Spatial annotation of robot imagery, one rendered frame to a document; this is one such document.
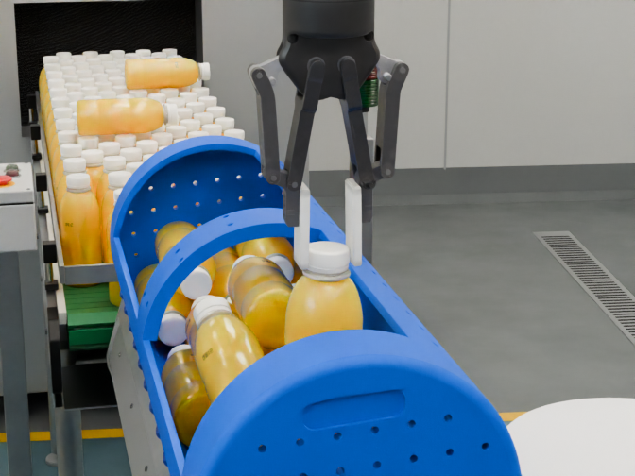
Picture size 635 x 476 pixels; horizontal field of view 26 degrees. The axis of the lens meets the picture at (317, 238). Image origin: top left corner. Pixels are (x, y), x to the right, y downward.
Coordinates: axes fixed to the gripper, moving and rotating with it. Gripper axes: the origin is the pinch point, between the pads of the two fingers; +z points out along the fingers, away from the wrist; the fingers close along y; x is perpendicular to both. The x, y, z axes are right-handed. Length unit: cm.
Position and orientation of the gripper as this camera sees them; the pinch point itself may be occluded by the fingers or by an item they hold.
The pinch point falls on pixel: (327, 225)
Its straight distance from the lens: 117.1
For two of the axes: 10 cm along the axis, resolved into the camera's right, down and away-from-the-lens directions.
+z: 0.0, 9.6, 2.9
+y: 9.8, -0.6, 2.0
